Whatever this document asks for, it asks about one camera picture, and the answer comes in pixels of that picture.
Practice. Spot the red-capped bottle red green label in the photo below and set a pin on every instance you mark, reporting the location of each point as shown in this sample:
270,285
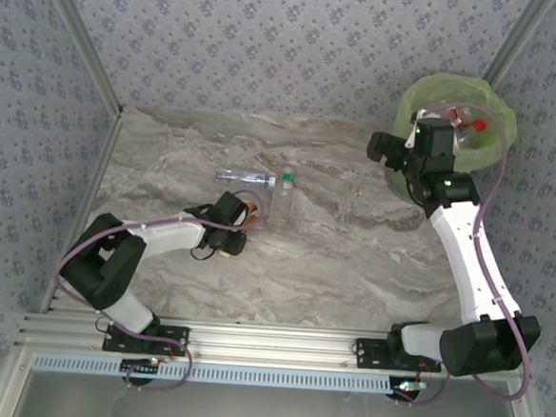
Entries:
478,123

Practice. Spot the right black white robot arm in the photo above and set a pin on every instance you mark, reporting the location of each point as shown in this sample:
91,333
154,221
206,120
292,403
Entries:
465,260

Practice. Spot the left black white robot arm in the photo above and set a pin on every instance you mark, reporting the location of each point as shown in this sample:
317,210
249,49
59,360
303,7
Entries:
171,237

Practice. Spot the green-lined trash bin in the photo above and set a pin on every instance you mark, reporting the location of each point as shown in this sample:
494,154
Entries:
492,147

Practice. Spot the clear bottle blue label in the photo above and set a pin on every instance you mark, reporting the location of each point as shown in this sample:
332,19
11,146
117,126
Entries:
249,178

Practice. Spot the clear bottle green cap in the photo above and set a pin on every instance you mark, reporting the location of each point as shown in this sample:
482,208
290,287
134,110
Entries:
287,177

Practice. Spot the aluminium cross beam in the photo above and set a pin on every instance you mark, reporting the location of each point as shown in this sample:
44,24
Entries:
268,341

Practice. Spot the small circuit board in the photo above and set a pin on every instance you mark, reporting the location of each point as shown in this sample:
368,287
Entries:
409,385
136,364

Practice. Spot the aluminium table side rail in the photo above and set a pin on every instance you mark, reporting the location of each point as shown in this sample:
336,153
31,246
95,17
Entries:
105,158

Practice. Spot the aluminium corner post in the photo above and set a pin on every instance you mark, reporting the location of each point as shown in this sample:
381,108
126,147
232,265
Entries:
519,39
80,37

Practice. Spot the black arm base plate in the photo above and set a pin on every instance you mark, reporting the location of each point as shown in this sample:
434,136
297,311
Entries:
372,356
168,348

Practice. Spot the grey metal lower frame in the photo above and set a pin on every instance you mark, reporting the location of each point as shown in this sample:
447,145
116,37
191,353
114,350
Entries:
263,412

